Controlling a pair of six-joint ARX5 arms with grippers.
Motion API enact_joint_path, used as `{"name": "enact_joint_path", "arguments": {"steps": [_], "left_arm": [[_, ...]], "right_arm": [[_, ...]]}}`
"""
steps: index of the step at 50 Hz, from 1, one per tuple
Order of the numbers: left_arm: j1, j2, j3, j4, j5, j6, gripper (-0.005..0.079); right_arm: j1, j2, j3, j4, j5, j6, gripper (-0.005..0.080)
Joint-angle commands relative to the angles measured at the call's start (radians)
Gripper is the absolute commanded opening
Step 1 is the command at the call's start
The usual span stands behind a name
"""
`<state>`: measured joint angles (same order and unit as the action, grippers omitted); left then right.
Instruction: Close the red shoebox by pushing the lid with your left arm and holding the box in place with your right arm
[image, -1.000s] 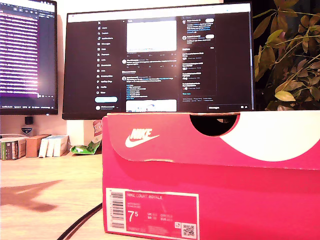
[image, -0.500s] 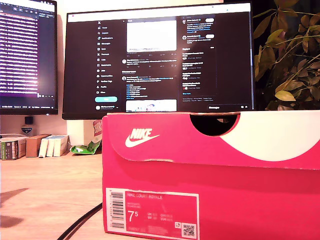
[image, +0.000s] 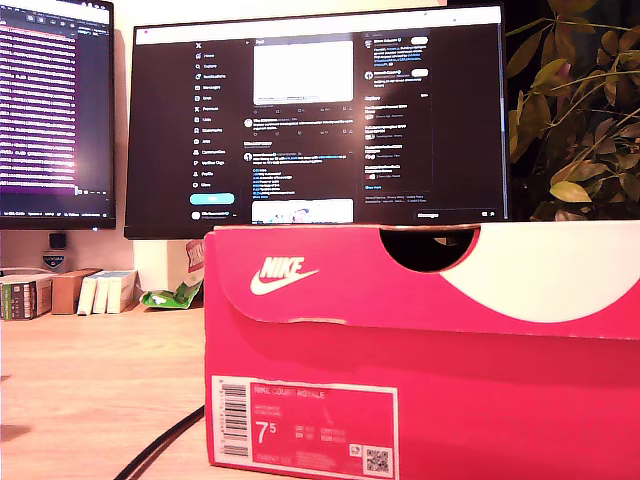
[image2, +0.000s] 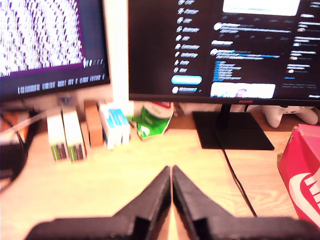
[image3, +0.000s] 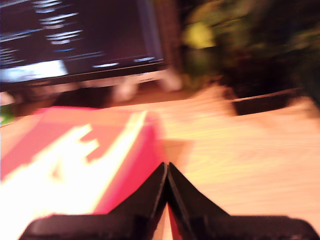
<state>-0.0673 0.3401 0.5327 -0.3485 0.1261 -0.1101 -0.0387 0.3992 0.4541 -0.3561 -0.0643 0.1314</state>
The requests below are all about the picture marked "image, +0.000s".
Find red Nike shoebox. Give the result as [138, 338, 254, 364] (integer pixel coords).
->
[202, 219, 640, 480]

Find white box with blue stripe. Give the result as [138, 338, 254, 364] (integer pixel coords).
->
[106, 269, 139, 315]

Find slim white box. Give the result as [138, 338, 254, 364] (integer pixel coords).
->
[76, 272, 100, 317]
[92, 272, 113, 316]

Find brown cardboard box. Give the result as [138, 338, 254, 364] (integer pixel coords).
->
[50, 268, 104, 316]

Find dark green printed box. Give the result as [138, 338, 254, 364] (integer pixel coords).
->
[0, 273, 54, 322]

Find wide black computer monitor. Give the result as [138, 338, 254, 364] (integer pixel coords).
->
[123, 4, 514, 241]

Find red and white bag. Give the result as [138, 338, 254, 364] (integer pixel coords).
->
[184, 238, 207, 274]

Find green plastic bag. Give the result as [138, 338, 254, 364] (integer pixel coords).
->
[139, 279, 204, 310]

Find white monitor stand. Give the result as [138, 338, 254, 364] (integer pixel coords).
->
[133, 238, 177, 292]

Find dark shield badge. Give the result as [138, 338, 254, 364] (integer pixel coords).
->
[41, 249, 67, 274]

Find green leafy houseplant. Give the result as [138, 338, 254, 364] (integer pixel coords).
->
[505, 0, 640, 224]

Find computer monitor with purple terminal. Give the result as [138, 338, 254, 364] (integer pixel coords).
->
[0, 0, 117, 231]

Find black cable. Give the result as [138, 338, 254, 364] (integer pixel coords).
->
[122, 412, 206, 480]
[112, 404, 206, 480]

